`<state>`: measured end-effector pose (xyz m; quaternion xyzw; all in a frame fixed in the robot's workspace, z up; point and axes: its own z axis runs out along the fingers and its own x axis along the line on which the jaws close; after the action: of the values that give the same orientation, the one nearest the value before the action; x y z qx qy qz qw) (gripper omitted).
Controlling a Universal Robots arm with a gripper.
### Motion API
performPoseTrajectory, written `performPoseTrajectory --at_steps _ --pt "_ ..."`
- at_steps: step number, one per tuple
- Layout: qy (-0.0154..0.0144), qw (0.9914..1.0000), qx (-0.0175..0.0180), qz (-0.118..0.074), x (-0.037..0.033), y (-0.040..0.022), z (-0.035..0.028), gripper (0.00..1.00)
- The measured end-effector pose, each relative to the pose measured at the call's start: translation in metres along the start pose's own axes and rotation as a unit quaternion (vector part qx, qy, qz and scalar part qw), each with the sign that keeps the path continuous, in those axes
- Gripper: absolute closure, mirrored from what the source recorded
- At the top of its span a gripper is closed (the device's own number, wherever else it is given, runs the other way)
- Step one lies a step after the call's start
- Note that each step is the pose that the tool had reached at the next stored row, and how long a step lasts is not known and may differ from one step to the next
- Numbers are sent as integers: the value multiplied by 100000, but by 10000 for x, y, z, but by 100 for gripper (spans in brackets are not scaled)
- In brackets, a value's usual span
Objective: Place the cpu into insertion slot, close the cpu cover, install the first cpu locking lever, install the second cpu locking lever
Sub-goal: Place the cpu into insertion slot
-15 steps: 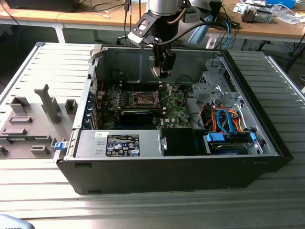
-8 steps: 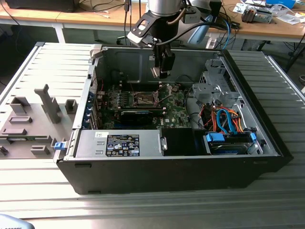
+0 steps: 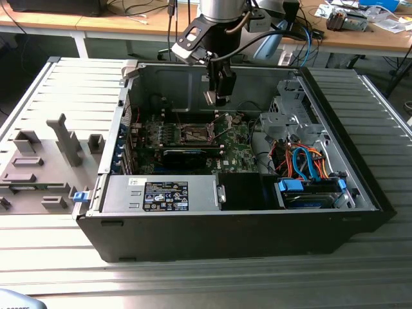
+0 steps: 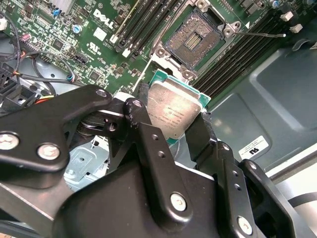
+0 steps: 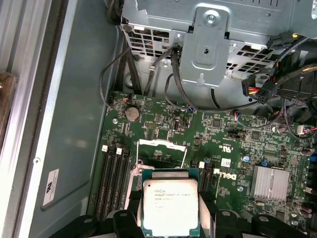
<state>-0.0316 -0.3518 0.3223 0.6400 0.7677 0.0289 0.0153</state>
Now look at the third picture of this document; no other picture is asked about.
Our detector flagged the blue data cable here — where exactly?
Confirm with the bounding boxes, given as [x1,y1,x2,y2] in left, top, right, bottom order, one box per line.
[291,144,318,183]

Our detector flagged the wooden desk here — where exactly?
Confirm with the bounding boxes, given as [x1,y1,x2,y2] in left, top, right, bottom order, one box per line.
[279,0,412,61]
[0,0,202,59]

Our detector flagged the red yellow power wires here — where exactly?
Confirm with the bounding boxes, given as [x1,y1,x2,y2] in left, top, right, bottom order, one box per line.
[270,141,292,173]

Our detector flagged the orange data cable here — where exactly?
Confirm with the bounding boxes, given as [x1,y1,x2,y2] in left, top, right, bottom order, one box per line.
[307,146,331,180]

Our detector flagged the pale grey rounded object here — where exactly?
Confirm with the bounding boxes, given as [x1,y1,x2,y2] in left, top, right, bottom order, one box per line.
[0,288,44,309]

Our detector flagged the grey power supply unit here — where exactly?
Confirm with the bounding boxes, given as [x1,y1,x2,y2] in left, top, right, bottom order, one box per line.
[99,175,223,214]

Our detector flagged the green motherboard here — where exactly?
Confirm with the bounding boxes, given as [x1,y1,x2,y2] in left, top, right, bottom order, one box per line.
[128,111,262,176]

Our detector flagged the black PC case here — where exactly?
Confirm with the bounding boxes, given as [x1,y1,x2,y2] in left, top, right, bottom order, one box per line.
[74,61,397,263]

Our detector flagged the CPU cooler with copper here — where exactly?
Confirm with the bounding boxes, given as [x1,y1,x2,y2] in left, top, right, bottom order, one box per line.
[325,8,348,32]

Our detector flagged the black flat device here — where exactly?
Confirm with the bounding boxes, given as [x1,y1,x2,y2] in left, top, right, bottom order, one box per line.
[6,0,106,17]

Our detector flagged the black graphics card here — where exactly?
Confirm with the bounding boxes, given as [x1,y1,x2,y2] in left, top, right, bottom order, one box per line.
[160,147,209,171]

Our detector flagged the grey parts rack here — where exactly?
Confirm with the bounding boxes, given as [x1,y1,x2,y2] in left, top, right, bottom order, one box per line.
[0,112,107,216]

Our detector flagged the CPU socket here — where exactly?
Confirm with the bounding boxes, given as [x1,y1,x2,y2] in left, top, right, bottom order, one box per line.
[178,122,216,144]

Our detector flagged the white papers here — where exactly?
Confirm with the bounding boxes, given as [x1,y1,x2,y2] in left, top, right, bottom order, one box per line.
[370,11,412,35]

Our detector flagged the white power strip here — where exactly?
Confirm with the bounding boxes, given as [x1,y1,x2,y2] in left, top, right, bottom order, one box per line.
[277,48,294,66]

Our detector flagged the metal socket cover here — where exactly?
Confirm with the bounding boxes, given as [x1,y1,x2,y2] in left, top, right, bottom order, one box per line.
[207,111,233,142]

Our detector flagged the grey optical drive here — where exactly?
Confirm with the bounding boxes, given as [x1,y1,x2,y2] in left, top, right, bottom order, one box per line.
[344,12,370,32]

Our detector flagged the blue box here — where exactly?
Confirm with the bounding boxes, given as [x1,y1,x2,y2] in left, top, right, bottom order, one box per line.
[359,0,400,11]

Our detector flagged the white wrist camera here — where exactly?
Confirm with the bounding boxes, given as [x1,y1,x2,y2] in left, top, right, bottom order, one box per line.
[171,41,207,66]

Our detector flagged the black camera cable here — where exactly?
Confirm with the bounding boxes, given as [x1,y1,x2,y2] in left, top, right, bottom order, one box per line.
[223,11,326,62]

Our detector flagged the silver drive cage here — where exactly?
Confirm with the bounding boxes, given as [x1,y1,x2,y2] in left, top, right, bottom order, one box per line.
[259,79,334,147]

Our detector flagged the hard disk in blue carrier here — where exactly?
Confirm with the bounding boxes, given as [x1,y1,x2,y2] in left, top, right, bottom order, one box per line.
[275,177,350,211]

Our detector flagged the CPU with silver top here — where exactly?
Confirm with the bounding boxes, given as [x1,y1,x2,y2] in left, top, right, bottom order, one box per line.
[203,89,220,106]

